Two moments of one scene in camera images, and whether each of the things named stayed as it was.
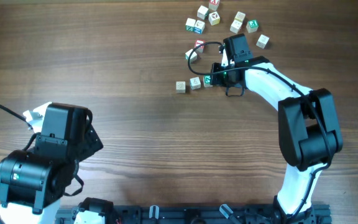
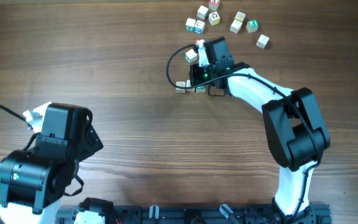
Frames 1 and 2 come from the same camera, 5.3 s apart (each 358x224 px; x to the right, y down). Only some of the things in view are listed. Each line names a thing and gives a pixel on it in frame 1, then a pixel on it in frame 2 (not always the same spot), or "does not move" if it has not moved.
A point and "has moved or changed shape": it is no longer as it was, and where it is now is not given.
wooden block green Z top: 207,81 has moved or changed shape
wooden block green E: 252,26 does not move
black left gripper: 91,143 does not move
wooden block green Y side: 193,57 does not move
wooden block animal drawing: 235,26 does not move
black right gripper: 215,81 → 193,75
